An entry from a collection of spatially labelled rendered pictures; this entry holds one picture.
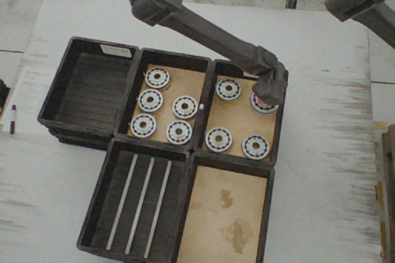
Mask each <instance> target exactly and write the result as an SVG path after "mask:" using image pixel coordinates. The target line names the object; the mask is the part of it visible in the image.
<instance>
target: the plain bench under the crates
mask: <svg viewBox="0 0 395 263"><path fill-rule="evenodd" d="M183 5H184V6H185V7H187V8H189V9H190V10H192V12H196V13H197V14H199V15H200V16H201V17H204V18H205V19H207V20H208V21H211V22H213V23H214V24H215V25H217V26H219V27H221V28H222V29H224V30H226V31H227V32H230V34H233V35H234V36H236V37H237V38H239V39H242V40H243V41H245V42H251V43H253V44H254V45H256V46H261V47H265V49H267V50H268V51H270V52H273V54H274V55H276V57H278V61H279V62H281V63H283V64H284V66H285V68H286V69H287V70H288V72H289V80H288V86H287V90H286V94H285V108H284V113H283V118H282V132H281V136H280V141H279V150H278V155H277V163H276V165H275V166H274V167H273V168H274V170H275V179H274V187H273V192H272V202H271V207H270V216H269V221H268V230H267V240H266V245H265V254H264V263H383V256H382V244H381V233H380V211H379V199H378V188H377V177H376V155H375V143H374V132H373V100H372V88H371V77H370V55H369V46H370V44H369V33H368V28H367V27H366V26H365V25H363V24H360V23H359V22H355V21H353V20H352V19H349V20H346V21H345V22H343V23H341V21H339V20H338V19H337V18H336V17H335V16H333V15H331V13H330V12H327V11H316V10H307V9H287V8H268V7H258V6H255V7H248V6H238V5H219V4H209V3H190V2H183ZM74 35H76V36H81V37H85V38H90V39H98V40H102V41H109V42H118V43H123V44H127V45H132V46H137V47H140V49H141V48H143V47H148V48H153V49H161V50H165V51H170V52H182V53H186V54H191V55H195V56H207V57H210V58H211V59H212V60H215V59H223V60H229V59H226V58H225V57H224V56H221V55H219V54H217V53H216V52H213V51H211V50H210V49H209V48H205V47H204V46H202V45H201V44H199V43H196V42H195V41H193V40H192V39H188V38H187V37H186V36H184V35H181V34H179V33H178V32H175V31H174V30H170V29H169V28H167V27H162V26H160V25H155V26H154V27H152V26H150V25H147V24H145V23H144V22H142V21H140V20H137V19H136V18H135V17H134V16H133V15H132V13H131V6H130V1H129V0H42V4H41V5H40V8H39V13H38V15H37V17H36V19H35V24H34V26H33V28H32V31H31V33H30V37H29V40H28V42H27V45H26V47H25V51H24V54H23V56H22V59H21V62H20V65H19V68H18V70H17V72H16V76H15V79H14V81H13V83H12V87H11V90H10V92H9V95H8V97H7V100H6V101H5V106H4V110H3V112H2V115H1V117H0V121H1V119H2V117H3V115H4V114H5V110H6V108H7V105H8V104H9V101H10V100H11V98H12V94H13V92H14V91H15V88H16V85H17V83H18V81H19V78H20V75H21V73H22V70H23V69H24V67H25V66H28V67H32V68H37V69H44V70H53V71H56V70H57V69H58V66H59V63H60V62H61V59H62V55H63V53H64V52H65V50H66V47H67V44H68V42H69V40H70V38H71V37H72V36H74ZM3 127H4V124H0V263H125V262H122V261H117V260H111V259H108V258H103V257H100V256H95V255H91V254H89V253H88V252H86V251H85V252H83V251H80V250H78V249H77V248H76V243H77V238H78V237H79V233H80V231H81V228H82V226H83V221H84V217H85V216H86V212H87V210H88V207H89V203H90V200H91V198H92V195H93V192H94V189H95V186H96V182H97V180H98V177H99V175H100V170H101V167H102V165H103V161H104V159H105V157H106V151H103V150H97V149H90V148H86V147H80V146H77V145H69V144H66V143H60V142H59V138H56V137H54V136H53V135H51V134H41V133H16V132H14V133H13V134H10V132H7V131H2V129H3Z"/></svg>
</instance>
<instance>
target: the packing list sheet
mask: <svg viewBox="0 0 395 263"><path fill-rule="evenodd" d="M55 74H56V71H53V70H44V69H37V68H32V67H28V66H25V67H24V69H23V70H22V73H21V75H20V78H19V81H18V83H17V85H16V88H15V91H14V92H13V94H12V98H11V100H10V101H9V104H8V105H7V108H6V110H5V114H4V115H3V117H2V119H1V121H0V124H4V127H3V129H2V131H7V132H10V124H11V118H12V105H16V115H15V131H14V132H16V133H41V134H49V128H45V127H44V125H42V124H40V123H39V122H38V120H37V117H38V115H39V111H40V109H41V107H42V104H43V101H44V99H45V97H46V95H47V92H48V91H49V87H50V85H51V84H52V81H53V77H54V75H55Z"/></svg>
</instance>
